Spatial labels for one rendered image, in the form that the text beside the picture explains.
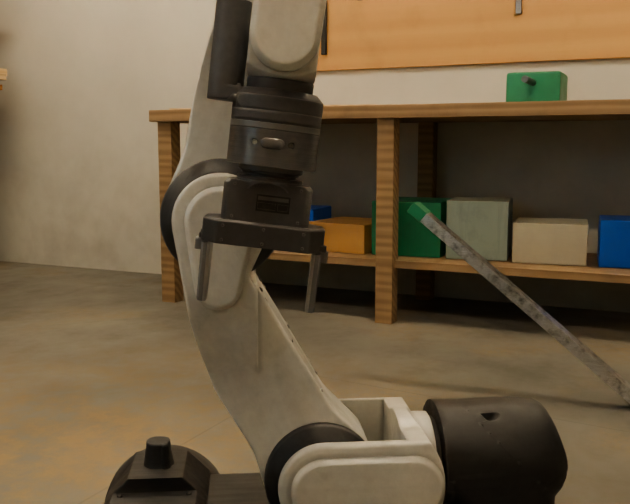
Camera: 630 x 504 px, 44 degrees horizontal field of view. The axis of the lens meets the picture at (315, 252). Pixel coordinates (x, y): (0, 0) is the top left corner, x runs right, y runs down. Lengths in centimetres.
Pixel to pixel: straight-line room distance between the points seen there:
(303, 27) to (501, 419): 58
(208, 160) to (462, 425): 46
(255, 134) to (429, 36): 295
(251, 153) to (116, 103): 376
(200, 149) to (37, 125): 394
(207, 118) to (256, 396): 34
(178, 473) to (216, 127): 54
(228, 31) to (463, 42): 288
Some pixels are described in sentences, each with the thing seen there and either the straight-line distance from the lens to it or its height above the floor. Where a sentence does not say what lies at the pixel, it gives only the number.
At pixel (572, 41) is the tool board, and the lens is 352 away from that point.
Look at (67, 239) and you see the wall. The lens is 476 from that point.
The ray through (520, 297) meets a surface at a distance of 223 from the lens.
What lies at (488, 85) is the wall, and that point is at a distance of 359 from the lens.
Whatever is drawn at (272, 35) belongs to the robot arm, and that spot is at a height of 79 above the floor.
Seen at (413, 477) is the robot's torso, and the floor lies 30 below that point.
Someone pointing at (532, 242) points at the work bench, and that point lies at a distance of 309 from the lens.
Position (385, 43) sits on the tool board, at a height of 116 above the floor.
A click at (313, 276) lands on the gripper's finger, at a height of 57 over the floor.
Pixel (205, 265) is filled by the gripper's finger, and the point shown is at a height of 58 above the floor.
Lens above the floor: 70
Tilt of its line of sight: 8 degrees down
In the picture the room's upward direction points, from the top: straight up
